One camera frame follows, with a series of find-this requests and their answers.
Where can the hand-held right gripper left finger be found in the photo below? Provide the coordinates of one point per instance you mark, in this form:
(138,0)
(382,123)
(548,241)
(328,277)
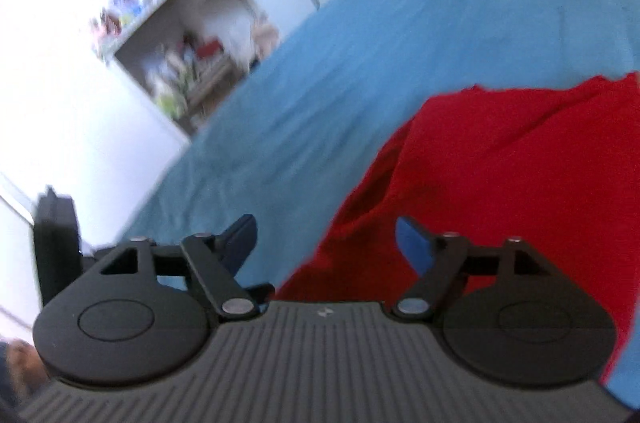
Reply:
(241,245)

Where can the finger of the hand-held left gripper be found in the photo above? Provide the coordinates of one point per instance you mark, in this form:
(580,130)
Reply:
(262,291)

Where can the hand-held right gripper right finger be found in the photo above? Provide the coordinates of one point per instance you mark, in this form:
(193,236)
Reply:
(412,245)

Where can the red sweater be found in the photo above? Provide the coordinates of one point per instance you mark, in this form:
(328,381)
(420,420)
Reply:
(500,163)

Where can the green packet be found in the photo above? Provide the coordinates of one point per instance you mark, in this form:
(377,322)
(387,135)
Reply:
(171,103)

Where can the red box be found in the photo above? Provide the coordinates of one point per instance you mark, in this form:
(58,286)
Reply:
(208,50)

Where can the white shelf unit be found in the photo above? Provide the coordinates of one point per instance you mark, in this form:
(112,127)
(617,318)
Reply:
(137,60)

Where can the beige bag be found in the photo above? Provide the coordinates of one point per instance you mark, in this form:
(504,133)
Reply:
(265,40)

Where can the blue bed sheet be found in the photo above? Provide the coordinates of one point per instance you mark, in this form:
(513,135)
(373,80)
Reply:
(400,28)

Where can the blue and white package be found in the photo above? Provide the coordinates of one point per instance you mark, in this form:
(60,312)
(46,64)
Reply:
(127,5)

